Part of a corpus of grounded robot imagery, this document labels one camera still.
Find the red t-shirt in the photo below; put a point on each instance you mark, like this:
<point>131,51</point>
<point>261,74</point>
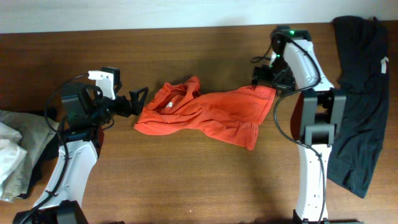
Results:
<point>230,116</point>

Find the black t-shirt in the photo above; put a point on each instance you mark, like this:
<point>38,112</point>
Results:
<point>362,48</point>

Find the black folded garment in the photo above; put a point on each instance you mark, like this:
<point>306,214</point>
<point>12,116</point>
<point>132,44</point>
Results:
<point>48,154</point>

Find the white folded garment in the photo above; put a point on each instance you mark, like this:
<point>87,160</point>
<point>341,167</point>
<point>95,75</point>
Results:
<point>11,152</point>

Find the grey folded garment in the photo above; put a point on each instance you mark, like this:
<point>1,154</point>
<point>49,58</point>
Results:
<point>36,132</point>

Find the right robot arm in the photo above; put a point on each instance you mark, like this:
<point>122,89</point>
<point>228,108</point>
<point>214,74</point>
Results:
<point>293,69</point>

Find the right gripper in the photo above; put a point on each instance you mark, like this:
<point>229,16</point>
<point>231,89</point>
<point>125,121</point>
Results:
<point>259,76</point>

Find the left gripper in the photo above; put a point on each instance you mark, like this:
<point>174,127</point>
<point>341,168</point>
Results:
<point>129,105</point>

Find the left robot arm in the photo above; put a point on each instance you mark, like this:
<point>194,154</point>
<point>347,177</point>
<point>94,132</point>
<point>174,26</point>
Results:
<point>80,139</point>

